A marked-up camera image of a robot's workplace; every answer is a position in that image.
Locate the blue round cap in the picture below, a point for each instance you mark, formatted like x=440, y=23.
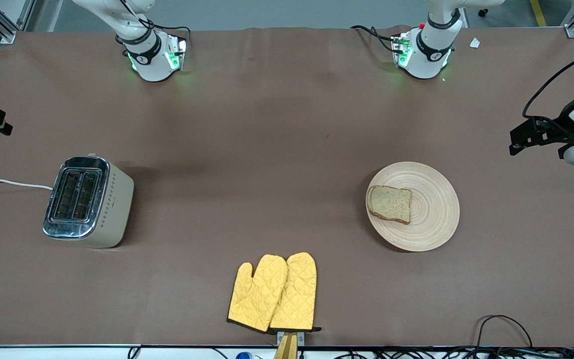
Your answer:
x=243, y=355

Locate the brown bread slice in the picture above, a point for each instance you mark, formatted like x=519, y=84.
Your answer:
x=390, y=203

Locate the round wooden plate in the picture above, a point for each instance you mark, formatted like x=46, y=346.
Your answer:
x=431, y=209

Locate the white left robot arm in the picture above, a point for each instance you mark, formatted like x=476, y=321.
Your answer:
x=426, y=55

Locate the small metal bracket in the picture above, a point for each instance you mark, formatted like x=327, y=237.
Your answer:
x=301, y=337

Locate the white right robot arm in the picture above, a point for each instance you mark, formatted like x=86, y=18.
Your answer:
x=150, y=62

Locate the yellow quilted oven mitt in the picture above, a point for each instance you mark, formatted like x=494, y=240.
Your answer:
x=297, y=294
x=257, y=294

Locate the beige chrome two-slot toaster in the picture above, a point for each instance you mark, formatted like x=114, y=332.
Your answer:
x=112, y=204

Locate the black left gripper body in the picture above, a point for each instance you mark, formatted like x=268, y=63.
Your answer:
x=561, y=125

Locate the small white paper scrap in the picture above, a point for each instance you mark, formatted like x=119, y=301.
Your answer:
x=475, y=43

